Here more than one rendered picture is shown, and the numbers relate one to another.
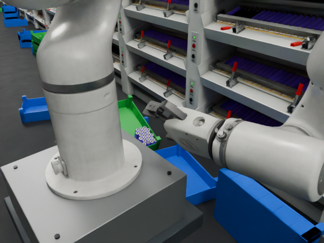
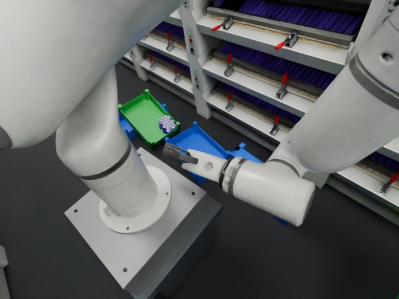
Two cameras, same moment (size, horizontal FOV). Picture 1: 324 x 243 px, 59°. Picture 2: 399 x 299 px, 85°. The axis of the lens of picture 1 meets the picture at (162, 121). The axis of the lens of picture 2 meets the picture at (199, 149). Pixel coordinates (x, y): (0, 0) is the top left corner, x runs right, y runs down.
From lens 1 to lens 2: 21 cm
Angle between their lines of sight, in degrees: 20
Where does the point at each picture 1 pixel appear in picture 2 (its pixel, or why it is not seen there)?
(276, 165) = (272, 207)
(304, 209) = not seen: hidden behind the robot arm
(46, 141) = not seen: hidden behind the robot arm
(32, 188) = (94, 229)
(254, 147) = (254, 191)
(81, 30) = (88, 125)
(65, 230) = (129, 263)
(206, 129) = (215, 174)
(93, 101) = (120, 176)
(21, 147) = not seen: hidden behind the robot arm
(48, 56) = (67, 159)
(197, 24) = (190, 21)
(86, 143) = (124, 200)
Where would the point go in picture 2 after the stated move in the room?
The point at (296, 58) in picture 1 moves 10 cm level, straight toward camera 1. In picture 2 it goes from (280, 53) to (279, 69)
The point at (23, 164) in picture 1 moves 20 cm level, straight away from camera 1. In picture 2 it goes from (81, 206) to (59, 164)
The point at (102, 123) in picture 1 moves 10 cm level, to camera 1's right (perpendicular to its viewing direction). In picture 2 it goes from (133, 184) to (180, 173)
